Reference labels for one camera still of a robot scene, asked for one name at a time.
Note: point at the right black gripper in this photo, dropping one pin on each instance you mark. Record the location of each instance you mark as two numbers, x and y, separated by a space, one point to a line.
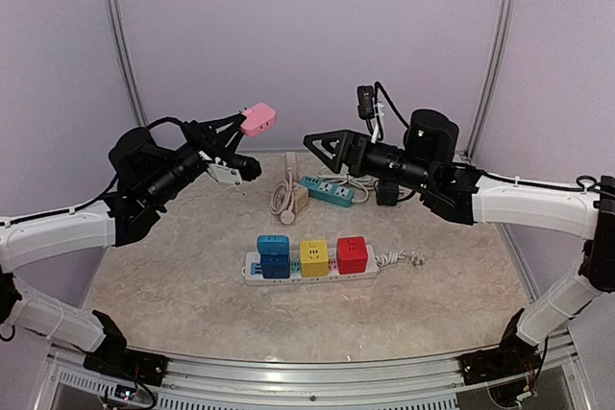
342 152

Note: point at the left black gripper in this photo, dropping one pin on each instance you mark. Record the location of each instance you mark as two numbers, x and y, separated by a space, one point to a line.
212 142

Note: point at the pink plug adapter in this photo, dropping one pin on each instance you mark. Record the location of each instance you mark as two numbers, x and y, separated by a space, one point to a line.
258 119

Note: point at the red cube socket adapter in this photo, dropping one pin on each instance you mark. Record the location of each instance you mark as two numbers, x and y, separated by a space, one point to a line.
351 255

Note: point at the light blue adapter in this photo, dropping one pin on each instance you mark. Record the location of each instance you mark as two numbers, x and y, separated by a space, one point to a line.
274 248

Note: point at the yellow cube socket adapter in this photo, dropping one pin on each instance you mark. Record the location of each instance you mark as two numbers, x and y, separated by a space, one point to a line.
314 258

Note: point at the dark blue cube socket adapter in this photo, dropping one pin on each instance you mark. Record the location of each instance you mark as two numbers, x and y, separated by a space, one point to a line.
275 266

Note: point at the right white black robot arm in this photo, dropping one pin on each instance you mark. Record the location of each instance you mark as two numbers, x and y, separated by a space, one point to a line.
461 193

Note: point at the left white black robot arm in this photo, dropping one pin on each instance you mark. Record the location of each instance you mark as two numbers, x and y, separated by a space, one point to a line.
147 177

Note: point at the dark green cube adapter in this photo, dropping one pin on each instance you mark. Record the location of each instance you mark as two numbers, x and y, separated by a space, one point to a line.
388 193

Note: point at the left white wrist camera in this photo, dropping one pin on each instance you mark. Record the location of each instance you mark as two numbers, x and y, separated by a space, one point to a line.
237 170

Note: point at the teal power strip with cord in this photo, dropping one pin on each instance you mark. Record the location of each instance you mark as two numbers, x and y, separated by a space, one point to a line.
339 189

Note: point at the left aluminium corner post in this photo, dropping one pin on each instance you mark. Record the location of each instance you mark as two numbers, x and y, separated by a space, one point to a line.
124 61

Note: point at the aluminium corner post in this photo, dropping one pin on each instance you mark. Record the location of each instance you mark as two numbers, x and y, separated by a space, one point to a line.
124 61
494 64

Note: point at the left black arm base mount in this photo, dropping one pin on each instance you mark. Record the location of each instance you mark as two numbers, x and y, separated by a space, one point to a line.
125 364

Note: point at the right aluminium corner post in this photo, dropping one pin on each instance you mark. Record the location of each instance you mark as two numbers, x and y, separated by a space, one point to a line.
494 64

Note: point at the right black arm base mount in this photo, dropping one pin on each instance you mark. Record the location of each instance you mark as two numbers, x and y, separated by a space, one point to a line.
511 356

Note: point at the aluminium front frame rail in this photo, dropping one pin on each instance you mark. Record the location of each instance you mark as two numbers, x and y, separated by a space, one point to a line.
427 382

